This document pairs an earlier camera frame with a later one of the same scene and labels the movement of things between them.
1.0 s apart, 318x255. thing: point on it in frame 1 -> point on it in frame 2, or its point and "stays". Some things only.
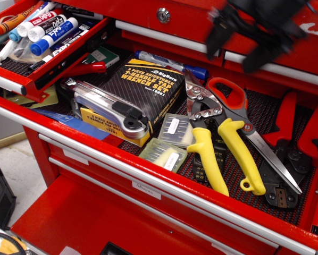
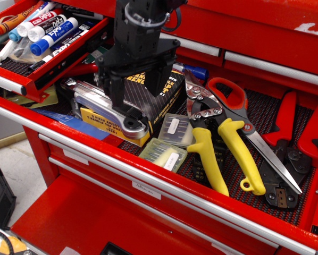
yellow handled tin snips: (204, 108) stays
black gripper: (281, 20) -> (135, 48)
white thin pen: (5, 51) stays
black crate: (2, 199) stays
